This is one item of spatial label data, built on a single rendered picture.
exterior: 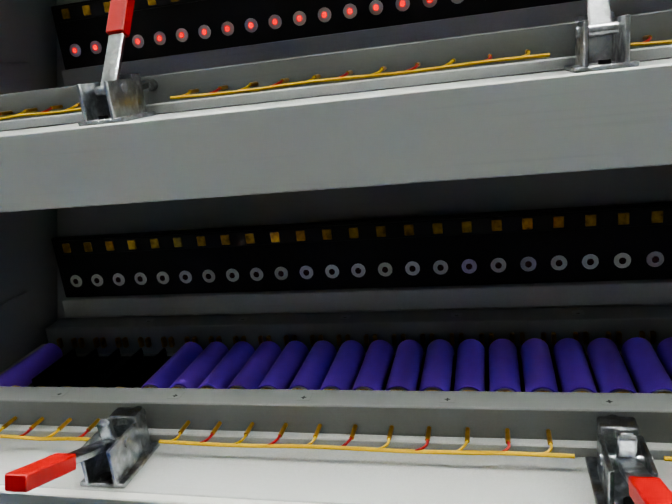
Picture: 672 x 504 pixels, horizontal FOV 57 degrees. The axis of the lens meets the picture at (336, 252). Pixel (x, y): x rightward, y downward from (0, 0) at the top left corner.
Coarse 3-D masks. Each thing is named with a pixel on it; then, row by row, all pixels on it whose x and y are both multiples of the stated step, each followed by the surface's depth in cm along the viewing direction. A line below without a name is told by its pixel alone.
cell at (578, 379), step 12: (564, 348) 39; (576, 348) 39; (564, 360) 38; (576, 360) 37; (564, 372) 37; (576, 372) 36; (588, 372) 36; (564, 384) 36; (576, 384) 35; (588, 384) 35
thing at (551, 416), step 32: (0, 416) 41; (32, 416) 40; (64, 416) 39; (96, 416) 39; (160, 416) 38; (192, 416) 37; (224, 416) 37; (256, 416) 36; (288, 416) 36; (320, 416) 35; (352, 416) 35; (384, 416) 34; (416, 416) 34; (448, 416) 33; (480, 416) 33; (512, 416) 33; (544, 416) 32; (576, 416) 32; (640, 416) 31; (320, 448) 34; (352, 448) 33; (384, 448) 33
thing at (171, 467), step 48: (384, 288) 47; (432, 288) 46; (480, 288) 45; (528, 288) 44; (576, 288) 43; (624, 288) 43; (0, 336) 50; (0, 480) 36; (144, 480) 34; (192, 480) 34; (240, 480) 33; (288, 480) 33; (336, 480) 32; (384, 480) 32; (432, 480) 31; (480, 480) 31; (528, 480) 31; (576, 480) 30
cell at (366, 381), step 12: (372, 348) 42; (384, 348) 42; (372, 360) 40; (384, 360) 41; (360, 372) 39; (372, 372) 39; (384, 372) 40; (360, 384) 38; (372, 384) 38; (384, 384) 39
